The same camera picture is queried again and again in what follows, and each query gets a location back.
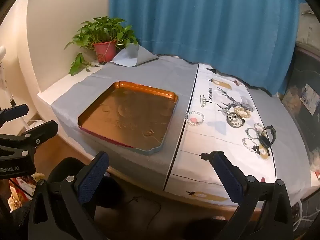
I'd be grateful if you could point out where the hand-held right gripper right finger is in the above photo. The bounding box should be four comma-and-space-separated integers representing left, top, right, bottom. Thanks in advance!
211, 151, 294, 240

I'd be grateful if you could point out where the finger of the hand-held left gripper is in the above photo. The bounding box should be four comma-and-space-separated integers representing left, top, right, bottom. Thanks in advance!
0, 104, 29, 125
0, 120, 59, 159

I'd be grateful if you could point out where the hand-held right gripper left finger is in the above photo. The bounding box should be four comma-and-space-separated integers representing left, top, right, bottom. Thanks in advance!
27, 151, 110, 240

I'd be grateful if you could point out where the multicolour bead bracelet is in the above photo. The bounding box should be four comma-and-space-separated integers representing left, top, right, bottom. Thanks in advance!
242, 137, 260, 153

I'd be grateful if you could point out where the black smartwatch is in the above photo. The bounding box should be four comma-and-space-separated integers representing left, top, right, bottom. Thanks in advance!
259, 125, 277, 148

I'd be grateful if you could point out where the clear bead bracelet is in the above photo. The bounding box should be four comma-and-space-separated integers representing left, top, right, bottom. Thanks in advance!
254, 122, 267, 134

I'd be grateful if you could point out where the gold rhinestone bracelet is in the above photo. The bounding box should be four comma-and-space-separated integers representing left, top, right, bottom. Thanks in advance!
185, 111, 204, 127

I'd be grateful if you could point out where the copper metal tray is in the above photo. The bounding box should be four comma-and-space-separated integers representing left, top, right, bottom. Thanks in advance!
77, 81, 179, 155

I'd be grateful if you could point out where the white printed table runner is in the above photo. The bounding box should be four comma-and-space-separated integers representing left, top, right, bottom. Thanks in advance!
164, 62, 277, 202

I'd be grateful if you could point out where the red plant pot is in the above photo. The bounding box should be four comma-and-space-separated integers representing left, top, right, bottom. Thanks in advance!
92, 41, 117, 63

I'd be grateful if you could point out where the dark storage box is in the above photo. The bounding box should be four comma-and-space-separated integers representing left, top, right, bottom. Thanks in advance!
281, 46, 320, 153

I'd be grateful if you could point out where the grey tablecloth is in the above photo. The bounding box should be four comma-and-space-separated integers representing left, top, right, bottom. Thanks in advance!
50, 44, 313, 205

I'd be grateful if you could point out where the green potted plant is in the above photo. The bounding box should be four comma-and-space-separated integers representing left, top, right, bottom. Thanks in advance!
64, 16, 138, 76

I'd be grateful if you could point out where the blue curtain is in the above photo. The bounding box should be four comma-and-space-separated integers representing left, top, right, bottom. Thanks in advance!
108, 0, 300, 95

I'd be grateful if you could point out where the cream fabric box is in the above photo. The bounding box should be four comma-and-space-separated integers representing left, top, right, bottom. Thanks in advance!
295, 2, 320, 48

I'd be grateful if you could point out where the black ring pearl bracelet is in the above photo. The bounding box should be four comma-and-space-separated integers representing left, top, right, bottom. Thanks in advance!
226, 112, 246, 128

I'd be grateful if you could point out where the cream bead bracelet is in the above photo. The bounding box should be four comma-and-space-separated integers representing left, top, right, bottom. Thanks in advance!
234, 107, 252, 119

